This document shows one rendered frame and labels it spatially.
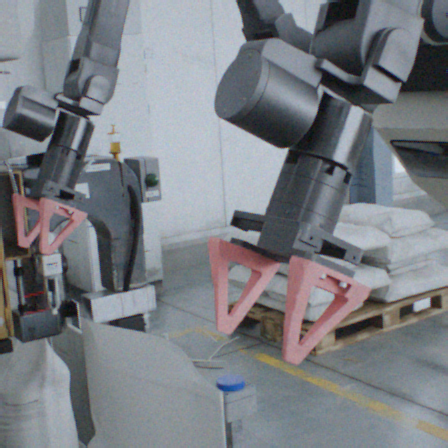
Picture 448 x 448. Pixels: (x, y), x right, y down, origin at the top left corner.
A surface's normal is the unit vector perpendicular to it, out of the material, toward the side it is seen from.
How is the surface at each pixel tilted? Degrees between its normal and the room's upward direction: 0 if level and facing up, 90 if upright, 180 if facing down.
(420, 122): 40
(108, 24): 82
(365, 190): 90
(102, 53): 89
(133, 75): 90
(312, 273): 108
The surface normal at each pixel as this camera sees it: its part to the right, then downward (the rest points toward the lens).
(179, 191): 0.55, 0.12
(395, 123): -0.60, -0.66
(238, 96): -0.79, -0.33
